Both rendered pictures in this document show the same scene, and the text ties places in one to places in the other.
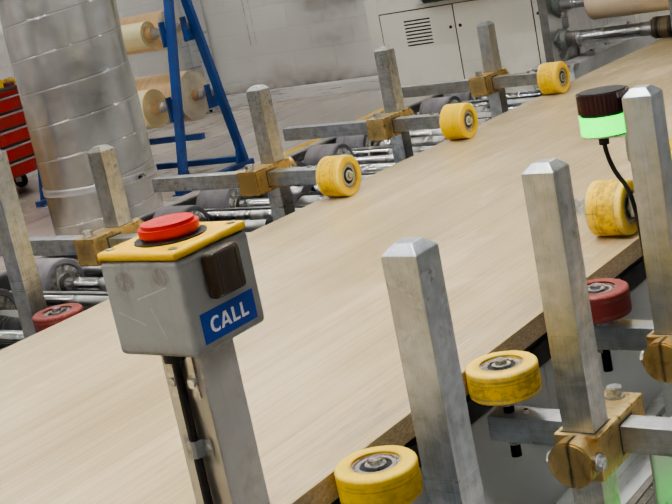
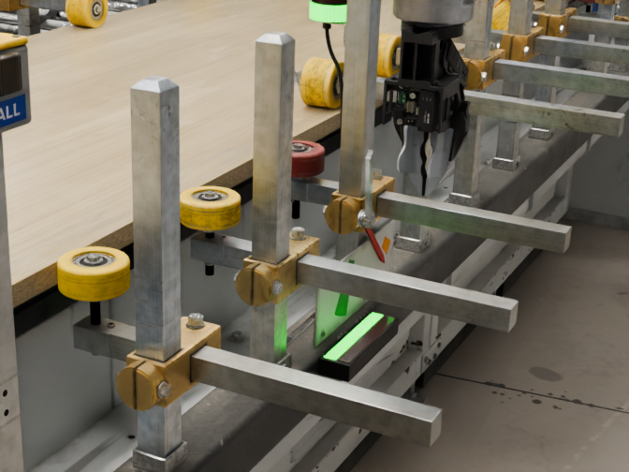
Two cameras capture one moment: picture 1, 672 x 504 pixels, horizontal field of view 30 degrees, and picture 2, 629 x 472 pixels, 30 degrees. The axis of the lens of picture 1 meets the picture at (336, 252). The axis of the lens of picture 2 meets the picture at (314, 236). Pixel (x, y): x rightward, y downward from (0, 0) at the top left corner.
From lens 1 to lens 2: 14 cm
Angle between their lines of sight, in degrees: 14
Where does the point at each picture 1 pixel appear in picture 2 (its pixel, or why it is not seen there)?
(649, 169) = (358, 56)
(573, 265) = (284, 124)
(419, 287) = (158, 119)
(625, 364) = (310, 216)
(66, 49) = not seen: outside the picture
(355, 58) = not seen: outside the picture
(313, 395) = (44, 197)
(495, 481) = (186, 294)
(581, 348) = (278, 193)
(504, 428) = (203, 250)
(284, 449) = (14, 238)
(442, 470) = (151, 272)
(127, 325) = not seen: outside the picture
